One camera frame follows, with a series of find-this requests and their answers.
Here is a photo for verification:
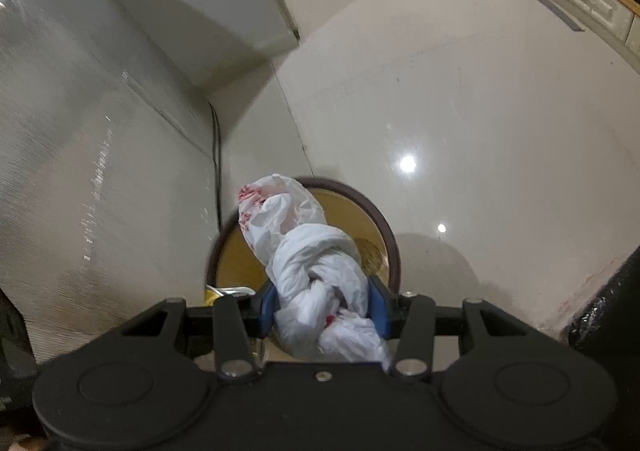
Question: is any yellow plastic trash bin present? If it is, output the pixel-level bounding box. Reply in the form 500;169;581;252
205;175;403;362

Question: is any white plastic bag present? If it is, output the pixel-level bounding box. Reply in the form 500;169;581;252
238;174;390;367

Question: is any black power cable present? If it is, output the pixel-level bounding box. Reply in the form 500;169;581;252
207;100;225;235

